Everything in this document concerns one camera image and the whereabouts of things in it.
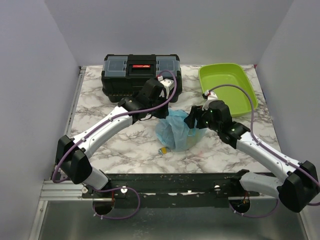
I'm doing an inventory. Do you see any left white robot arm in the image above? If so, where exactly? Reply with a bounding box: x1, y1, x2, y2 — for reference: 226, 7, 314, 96
52, 76, 177, 198

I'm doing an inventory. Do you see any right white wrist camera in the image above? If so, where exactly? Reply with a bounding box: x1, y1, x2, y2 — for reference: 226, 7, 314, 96
202, 90, 219, 111

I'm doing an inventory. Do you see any black plastic toolbox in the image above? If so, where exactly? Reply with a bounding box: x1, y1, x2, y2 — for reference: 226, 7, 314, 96
101, 54, 183, 103

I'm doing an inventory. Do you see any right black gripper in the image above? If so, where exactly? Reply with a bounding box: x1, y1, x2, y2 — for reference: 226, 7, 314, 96
184, 105, 221, 133

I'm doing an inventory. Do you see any blue plastic bag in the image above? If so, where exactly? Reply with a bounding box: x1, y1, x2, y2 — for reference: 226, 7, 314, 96
155, 109, 206, 152

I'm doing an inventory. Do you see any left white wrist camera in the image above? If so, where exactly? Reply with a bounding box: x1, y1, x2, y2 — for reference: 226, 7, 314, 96
157, 76, 175, 99

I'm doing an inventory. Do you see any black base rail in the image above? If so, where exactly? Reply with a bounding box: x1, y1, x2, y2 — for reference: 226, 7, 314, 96
49, 172, 278, 210

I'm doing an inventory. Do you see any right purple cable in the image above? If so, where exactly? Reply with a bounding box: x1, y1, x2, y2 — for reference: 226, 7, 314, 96
201, 84, 320, 219

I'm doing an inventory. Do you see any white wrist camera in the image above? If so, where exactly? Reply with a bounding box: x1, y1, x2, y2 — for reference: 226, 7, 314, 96
157, 76, 175, 99
202, 90, 219, 111

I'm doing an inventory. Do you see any aluminium frame rail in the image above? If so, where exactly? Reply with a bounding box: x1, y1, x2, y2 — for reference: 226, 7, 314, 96
29, 64, 279, 240

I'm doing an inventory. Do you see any small yellow metal clip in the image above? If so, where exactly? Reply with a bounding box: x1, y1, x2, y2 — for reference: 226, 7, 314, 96
158, 147, 170, 155

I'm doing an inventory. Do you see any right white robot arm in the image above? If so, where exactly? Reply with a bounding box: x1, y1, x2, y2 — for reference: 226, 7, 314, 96
184, 100, 320, 213

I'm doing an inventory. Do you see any green plastic tray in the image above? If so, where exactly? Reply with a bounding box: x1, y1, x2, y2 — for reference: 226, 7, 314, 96
198, 63, 258, 117

